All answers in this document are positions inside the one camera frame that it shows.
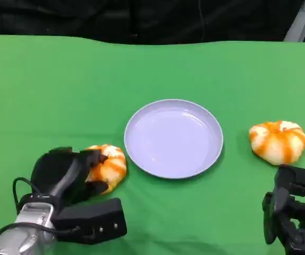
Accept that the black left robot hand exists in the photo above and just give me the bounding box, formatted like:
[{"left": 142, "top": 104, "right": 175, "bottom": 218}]
[{"left": 31, "top": 146, "right": 109, "bottom": 207}]

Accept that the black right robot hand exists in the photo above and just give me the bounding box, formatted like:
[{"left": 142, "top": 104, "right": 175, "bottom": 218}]
[{"left": 261, "top": 164, "right": 305, "bottom": 255}]

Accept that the orange and white bread roll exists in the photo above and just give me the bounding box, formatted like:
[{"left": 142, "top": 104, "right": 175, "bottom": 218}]
[
  {"left": 248, "top": 120, "right": 305, "bottom": 166},
  {"left": 84, "top": 144, "right": 128, "bottom": 194}
]

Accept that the lilac plate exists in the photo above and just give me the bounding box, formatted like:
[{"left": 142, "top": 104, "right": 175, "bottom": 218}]
[{"left": 123, "top": 99, "right": 224, "bottom": 180}]

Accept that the black background curtain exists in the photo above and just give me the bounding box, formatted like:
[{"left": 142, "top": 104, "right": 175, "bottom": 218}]
[{"left": 0, "top": 0, "right": 305, "bottom": 45}]

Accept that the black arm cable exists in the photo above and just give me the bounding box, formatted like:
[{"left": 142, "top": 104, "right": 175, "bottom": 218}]
[{"left": 12, "top": 177, "right": 43, "bottom": 215}]

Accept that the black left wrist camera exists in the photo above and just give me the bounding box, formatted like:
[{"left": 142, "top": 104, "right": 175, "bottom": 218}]
[{"left": 53, "top": 197, "right": 128, "bottom": 245}]

